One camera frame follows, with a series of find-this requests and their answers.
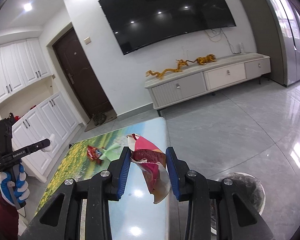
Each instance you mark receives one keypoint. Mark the light green paper sheet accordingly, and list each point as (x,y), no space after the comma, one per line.
(112,153)

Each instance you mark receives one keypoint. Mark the red snack bag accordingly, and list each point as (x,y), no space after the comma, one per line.
(94,154)

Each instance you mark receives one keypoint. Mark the beige wall switch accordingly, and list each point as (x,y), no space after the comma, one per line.
(87,40)

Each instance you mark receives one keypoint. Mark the dark shoes pair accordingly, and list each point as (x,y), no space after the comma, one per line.
(99,118)

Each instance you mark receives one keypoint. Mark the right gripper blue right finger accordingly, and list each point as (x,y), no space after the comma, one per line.
(173,171)

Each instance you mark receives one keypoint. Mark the dark brown entrance door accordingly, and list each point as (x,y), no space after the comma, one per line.
(80,74)

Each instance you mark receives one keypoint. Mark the red pink paper wrapper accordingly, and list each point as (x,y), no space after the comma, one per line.
(152,162)

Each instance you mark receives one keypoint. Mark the white tissue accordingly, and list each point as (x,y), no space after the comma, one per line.
(51,145)

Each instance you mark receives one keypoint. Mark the left hand blue white glove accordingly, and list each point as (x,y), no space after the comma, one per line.
(14,189)

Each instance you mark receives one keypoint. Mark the golden dragon figurine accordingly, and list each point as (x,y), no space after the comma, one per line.
(160,75)

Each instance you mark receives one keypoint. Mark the golden tiger figurine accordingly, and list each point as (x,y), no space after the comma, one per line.
(204,60)

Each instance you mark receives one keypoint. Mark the white grey tv cabinet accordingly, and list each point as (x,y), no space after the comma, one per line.
(196,80)

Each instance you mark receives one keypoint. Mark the white built-in cabinet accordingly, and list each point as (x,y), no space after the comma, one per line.
(27,91)

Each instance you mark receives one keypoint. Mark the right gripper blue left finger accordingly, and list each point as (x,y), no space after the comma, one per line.
(124,162)

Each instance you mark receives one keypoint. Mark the grey steel refrigerator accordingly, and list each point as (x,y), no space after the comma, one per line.
(276,29)

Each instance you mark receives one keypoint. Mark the black wall television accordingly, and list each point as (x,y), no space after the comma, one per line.
(140,23)

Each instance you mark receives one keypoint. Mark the white power strip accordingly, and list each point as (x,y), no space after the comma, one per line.
(241,48)

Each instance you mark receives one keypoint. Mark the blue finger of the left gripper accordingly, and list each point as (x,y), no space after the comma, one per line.
(37,146)

